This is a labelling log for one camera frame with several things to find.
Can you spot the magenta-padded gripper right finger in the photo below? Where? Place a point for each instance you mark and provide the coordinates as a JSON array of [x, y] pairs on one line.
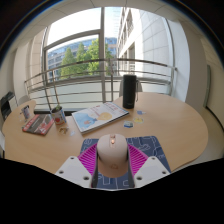
[[151, 168]]

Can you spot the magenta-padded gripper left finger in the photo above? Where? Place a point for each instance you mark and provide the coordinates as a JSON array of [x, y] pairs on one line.
[[71, 168]]

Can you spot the beige computer mouse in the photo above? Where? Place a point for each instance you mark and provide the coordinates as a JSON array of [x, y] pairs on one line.
[[112, 155]]

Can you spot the blue patterned mouse pad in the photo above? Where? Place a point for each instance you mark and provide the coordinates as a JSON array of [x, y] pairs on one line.
[[150, 143]]

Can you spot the blue hexagon sticker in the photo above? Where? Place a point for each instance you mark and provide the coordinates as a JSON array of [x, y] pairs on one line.
[[128, 124]]

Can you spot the yellow sticker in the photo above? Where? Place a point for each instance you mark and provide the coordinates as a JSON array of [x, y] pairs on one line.
[[138, 119]]

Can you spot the red magazine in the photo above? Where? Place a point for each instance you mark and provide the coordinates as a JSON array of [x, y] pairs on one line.
[[38, 124]]

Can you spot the small blue sticker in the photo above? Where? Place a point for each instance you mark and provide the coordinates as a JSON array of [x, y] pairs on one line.
[[141, 112]]

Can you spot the light blue magazine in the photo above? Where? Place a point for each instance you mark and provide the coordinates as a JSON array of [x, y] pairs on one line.
[[100, 117]]

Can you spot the small printed can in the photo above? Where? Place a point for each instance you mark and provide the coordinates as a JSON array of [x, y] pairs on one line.
[[25, 112]]

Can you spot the black cylindrical speaker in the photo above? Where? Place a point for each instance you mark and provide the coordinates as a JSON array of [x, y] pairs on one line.
[[129, 91]]

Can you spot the grey-green door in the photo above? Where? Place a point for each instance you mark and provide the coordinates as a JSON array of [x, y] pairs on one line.
[[208, 86]]

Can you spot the metal balcony railing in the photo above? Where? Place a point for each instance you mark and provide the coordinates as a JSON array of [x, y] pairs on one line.
[[83, 62]]

